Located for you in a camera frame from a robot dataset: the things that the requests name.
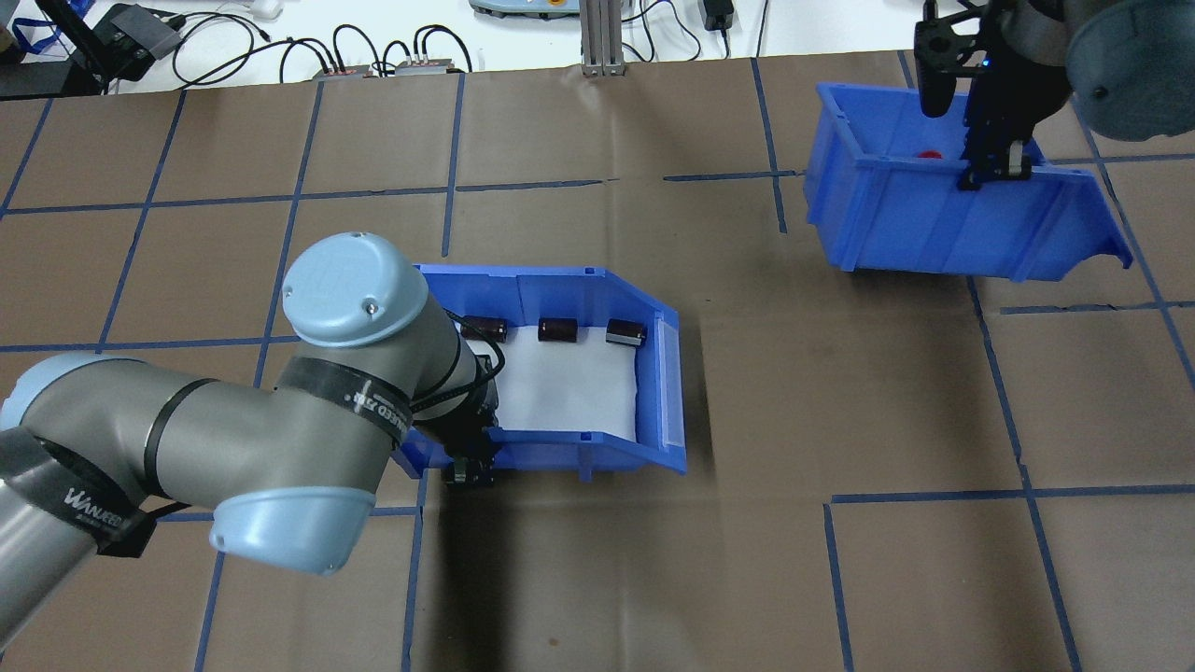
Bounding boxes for black looped cable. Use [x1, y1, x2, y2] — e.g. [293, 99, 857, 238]
[171, 11, 274, 87]

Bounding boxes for blue plastic switch bin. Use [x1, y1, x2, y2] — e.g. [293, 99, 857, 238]
[803, 82, 1135, 283]

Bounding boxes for white foam liner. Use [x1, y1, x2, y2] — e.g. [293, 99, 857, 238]
[464, 322, 646, 441]

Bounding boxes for black box device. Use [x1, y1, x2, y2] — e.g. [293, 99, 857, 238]
[93, 3, 185, 82]

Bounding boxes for aluminium profile post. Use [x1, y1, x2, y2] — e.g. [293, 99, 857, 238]
[581, 0, 628, 77]

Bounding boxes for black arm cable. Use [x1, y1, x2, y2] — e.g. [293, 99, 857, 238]
[411, 308, 508, 412]

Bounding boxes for light blue teach pendant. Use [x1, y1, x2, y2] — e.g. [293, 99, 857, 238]
[470, 0, 580, 21]

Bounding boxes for blue plastic battery bin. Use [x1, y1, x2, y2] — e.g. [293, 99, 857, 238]
[392, 263, 689, 482]

